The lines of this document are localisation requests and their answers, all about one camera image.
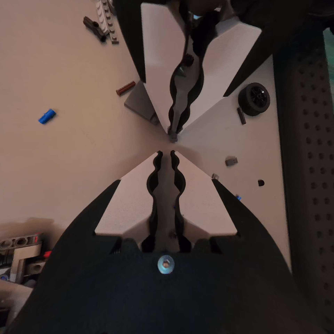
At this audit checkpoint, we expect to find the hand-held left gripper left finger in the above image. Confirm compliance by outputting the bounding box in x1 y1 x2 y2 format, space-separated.
94 151 164 253

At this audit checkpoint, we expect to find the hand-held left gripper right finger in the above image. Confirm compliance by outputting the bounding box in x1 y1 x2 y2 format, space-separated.
170 150 238 253

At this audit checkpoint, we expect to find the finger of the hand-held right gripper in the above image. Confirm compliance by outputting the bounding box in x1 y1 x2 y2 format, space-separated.
177 18 263 131
140 2 187 133

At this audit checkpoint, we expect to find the light grey studded lego plate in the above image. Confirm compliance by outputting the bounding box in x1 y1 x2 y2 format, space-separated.
95 0 110 35

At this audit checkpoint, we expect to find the grey lego tile assembly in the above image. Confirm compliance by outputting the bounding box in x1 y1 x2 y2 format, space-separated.
124 80 160 126

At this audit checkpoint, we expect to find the black lego pin connector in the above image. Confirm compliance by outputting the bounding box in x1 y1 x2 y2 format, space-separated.
83 16 107 43

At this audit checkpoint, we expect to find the brown lego axle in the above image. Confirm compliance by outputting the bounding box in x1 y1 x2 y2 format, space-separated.
116 81 136 97

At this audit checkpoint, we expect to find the black lego wheel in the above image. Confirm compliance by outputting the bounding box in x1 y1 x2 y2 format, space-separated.
237 83 271 117

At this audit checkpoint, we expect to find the grey lego car model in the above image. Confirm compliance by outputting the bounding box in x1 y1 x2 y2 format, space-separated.
0 232 53 287

